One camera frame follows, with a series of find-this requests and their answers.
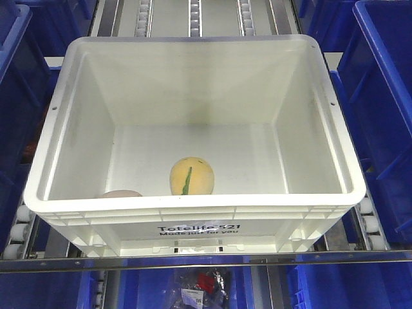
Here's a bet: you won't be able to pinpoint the white plastic tote box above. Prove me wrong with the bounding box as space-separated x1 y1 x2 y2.
24 35 366 257

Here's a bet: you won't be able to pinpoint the yellow round plush toy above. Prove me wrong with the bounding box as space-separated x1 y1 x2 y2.
169 157 214 195

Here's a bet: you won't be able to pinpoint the packaged items in bin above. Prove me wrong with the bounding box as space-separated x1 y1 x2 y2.
170 267 231 308

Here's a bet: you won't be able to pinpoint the pink round plush toy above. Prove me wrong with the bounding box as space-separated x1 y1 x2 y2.
99 189 142 198

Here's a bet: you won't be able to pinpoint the top right roller track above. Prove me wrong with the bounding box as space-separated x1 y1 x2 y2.
236 0 256 36

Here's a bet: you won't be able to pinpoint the roller track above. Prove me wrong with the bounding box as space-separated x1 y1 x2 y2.
2 204 35 260
188 0 203 37
353 195 390 251
135 0 154 37
236 0 256 36

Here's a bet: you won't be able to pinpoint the top middle roller track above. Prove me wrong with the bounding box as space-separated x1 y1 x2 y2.
188 0 203 37

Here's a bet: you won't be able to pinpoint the top left roller track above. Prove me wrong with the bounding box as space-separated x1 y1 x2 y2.
135 0 154 37

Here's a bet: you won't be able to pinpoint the blue bin lower middle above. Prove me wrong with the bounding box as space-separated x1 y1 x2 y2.
117 267 255 308

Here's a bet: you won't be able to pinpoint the blue bin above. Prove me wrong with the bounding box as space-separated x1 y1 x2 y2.
337 1 411 244
286 262 411 308
1 272 98 308
1 1 50 248
117 267 255 308
293 0 356 52

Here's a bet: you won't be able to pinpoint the blue bin upper right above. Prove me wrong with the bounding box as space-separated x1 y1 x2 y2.
293 0 356 52

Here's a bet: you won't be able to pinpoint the blue bin lower right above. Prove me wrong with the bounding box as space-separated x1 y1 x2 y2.
286 262 411 308

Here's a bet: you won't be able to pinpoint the blue bin lower left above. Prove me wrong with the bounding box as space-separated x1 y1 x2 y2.
1 272 98 308

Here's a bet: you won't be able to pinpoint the blue bin top left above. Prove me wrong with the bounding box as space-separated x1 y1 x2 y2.
1 1 50 248

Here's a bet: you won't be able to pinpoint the metal shelf front rail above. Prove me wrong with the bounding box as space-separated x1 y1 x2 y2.
1 250 411 274

